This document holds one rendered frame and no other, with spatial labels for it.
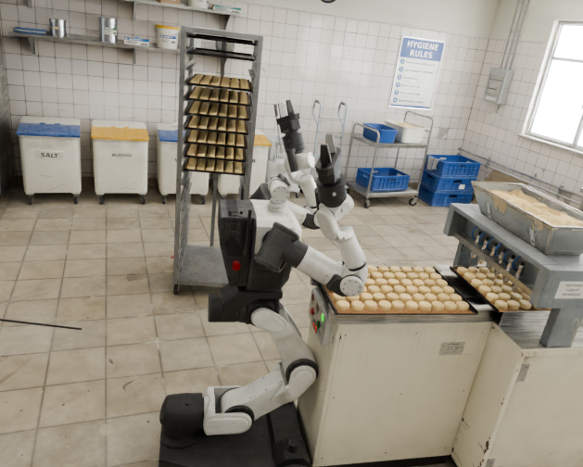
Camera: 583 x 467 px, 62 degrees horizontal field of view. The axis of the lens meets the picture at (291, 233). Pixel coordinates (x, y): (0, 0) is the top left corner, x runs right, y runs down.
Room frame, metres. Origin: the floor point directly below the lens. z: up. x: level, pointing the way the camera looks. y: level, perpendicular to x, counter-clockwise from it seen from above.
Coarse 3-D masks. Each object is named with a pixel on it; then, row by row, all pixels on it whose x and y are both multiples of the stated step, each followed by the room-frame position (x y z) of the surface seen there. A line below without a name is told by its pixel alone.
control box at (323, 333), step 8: (312, 288) 1.88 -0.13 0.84; (320, 296) 1.82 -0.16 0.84; (312, 304) 1.84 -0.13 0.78; (320, 304) 1.75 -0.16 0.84; (320, 312) 1.74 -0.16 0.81; (328, 312) 1.69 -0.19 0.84; (312, 320) 1.81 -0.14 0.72; (320, 320) 1.72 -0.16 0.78; (320, 328) 1.71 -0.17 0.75; (328, 328) 1.66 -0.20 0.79; (320, 336) 1.69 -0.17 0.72; (328, 336) 1.66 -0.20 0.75; (328, 344) 1.66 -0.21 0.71
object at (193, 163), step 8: (192, 160) 3.24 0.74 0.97; (200, 160) 3.26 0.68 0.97; (208, 160) 3.32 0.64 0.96; (216, 160) 3.39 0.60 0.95; (224, 160) 3.42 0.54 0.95; (184, 168) 3.10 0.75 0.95; (192, 168) 3.07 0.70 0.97; (200, 168) 3.08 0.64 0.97; (208, 168) 3.10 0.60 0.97; (216, 168) 3.16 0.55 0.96; (224, 168) 3.22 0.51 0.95; (232, 168) 3.19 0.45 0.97; (240, 168) 3.20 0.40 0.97
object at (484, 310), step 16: (336, 320) 1.62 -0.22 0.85; (352, 320) 1.64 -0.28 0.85; (368, 320) 1.66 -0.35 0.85; (384, 320) 1.67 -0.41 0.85; (400, 320) 1.69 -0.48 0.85; (416, 320) 1.71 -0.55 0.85; (432, 320) 1.73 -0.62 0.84; (448, 320) 1.75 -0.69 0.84; (464, 320) 1.77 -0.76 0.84; (480, 320) 1.79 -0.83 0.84
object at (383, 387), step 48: (336, 336) 1.62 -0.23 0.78; (384, 336) 1.67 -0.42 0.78; (432, 336) 1.72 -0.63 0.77; (480, 336) 1.78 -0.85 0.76; (336, 384) 1.63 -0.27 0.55; (384, 384) 1.68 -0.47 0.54; (432, 384) 1.74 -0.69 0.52; (336, 432) 1.64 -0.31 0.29; (384, 432) 1.69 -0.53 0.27; (432, 432) 1.76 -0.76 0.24
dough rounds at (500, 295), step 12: (468, 276) 2.03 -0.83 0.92; (480, 276) 2.05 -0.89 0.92; (492, 276) 2.06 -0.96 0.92; (480, 288) 1.92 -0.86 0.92; (492, 288) 1.93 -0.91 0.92; (504, 288) 1.95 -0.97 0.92; (492, 300) 1.85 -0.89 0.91; (504, 300) 1.86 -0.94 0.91; (516, 300) 1.87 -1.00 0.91; (528, 300) 1.89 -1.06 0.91
